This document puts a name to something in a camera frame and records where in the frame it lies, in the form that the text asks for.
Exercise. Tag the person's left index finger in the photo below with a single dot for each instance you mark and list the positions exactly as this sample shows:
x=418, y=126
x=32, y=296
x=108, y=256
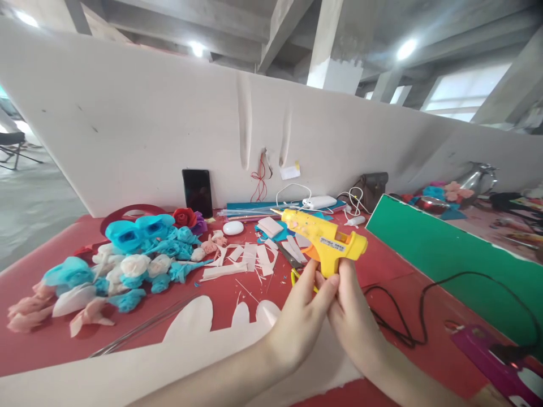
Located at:
x=306, y=276

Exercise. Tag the person's left hand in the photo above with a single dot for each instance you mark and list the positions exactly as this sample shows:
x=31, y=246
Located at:
x=299, y=322

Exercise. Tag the red metal bowl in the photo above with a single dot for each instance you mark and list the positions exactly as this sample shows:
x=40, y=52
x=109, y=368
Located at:
x=432, y=204

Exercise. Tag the red table cloth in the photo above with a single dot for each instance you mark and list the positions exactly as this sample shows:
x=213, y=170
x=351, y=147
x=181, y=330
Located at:
x=42, y=347

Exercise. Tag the window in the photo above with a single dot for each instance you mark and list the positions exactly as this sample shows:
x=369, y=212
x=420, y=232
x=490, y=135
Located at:
x=466, y=91

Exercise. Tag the person's left thumb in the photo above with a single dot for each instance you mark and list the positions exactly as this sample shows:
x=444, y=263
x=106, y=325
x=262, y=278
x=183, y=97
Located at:
x=329, y=289

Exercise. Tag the person's right fingers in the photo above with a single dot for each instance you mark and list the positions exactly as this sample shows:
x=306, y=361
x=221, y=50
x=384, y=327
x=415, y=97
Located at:
x=348, y=277

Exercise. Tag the black bag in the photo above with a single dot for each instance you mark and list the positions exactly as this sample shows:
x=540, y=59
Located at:
x=507, y=201

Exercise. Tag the magenta power strip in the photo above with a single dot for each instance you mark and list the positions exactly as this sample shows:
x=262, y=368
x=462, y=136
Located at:
x=488, y=360

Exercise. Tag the silver metal kettle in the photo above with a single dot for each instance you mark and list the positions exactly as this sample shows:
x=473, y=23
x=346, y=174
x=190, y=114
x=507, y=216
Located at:
x=479, y=180

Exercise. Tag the person's right hand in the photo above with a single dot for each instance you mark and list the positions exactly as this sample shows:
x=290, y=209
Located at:
x=354, y=326

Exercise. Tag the purple paper flower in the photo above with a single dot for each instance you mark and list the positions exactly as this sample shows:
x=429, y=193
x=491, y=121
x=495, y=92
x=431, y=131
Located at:
x=199, y=222

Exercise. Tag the white power bank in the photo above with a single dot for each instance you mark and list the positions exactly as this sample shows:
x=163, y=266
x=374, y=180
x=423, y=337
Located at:
x=320, y=202

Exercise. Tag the yellow hot glue gun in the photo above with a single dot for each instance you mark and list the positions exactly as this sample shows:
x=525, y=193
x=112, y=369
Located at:
x=322, y=235

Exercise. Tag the black folding chair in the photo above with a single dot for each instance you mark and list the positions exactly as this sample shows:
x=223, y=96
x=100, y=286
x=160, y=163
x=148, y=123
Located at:
x=12, y=148

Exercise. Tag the brown leather bag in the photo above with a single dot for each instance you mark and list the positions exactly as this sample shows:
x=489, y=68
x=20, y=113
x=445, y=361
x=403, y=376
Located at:
x=375, y=188

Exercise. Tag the pile of pink paper strips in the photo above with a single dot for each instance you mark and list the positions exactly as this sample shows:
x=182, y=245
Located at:
x=250, y=256

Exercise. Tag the red paper rose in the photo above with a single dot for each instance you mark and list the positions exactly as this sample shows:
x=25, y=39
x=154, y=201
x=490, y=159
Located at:
x=183, y=217

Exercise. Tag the pile of paper flowers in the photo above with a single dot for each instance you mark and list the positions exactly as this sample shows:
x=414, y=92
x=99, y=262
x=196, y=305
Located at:
x=127, y=258

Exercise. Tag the black smartphone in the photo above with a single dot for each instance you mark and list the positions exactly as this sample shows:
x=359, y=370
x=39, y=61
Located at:
x=197, y=193

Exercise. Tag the white earbuds case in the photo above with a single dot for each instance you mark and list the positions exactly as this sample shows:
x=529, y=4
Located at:
x=233, y=228

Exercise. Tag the stack of coloured paper sheets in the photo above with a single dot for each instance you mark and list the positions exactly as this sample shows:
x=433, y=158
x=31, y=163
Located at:
x=250, y=207

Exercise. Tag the pink paper flower bunch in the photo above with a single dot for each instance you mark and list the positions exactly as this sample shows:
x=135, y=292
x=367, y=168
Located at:
x=458, y=191

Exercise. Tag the green board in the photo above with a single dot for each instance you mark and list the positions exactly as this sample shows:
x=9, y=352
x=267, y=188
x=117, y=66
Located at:
x=445, y=254

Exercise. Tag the white and yellow sticky note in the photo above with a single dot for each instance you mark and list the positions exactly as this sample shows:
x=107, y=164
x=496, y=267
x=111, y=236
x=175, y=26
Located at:
x=290, y=171

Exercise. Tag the white foam partition board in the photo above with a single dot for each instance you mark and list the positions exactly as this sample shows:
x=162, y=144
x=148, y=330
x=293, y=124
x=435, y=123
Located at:
x=148, y=123

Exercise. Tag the small white glue bottle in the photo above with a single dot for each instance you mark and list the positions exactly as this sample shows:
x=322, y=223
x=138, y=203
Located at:
x=354, y=220

